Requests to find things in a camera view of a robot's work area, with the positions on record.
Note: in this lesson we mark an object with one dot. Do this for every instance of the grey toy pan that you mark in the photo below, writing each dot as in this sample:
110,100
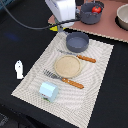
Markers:
76,42

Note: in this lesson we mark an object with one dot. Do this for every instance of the grey pot on stove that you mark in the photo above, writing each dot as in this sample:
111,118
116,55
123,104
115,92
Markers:
86,14

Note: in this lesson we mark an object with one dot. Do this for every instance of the beige woven placemat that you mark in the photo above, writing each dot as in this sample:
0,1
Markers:
71,104

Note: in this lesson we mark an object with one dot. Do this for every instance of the red toy tomato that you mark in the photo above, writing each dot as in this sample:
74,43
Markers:
96,9

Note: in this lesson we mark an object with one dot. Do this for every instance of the pink toy stove board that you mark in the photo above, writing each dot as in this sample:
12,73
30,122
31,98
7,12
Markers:
106,27

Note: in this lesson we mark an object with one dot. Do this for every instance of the light blue milk carton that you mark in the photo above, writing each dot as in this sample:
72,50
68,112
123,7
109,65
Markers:
48,91

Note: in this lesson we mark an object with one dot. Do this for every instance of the beige wooden plate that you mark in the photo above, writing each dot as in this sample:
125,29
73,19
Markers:
67,66

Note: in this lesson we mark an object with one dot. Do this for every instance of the wooden handled toy knife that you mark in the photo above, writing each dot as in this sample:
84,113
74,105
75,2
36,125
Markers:
79,56

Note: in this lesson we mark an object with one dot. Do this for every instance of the white toy bottle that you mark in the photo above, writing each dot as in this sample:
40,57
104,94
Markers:
19,69

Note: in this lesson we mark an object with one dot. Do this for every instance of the wooden handled toy fork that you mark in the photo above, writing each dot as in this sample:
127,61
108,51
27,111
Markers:
70,82

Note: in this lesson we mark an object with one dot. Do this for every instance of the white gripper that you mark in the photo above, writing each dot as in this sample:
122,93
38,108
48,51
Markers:
64,11

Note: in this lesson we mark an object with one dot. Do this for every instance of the yellow toy banana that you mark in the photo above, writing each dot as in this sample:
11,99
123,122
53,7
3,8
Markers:
55,28

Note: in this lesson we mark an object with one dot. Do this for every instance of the beige bowl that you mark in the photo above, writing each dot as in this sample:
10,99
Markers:
122,14

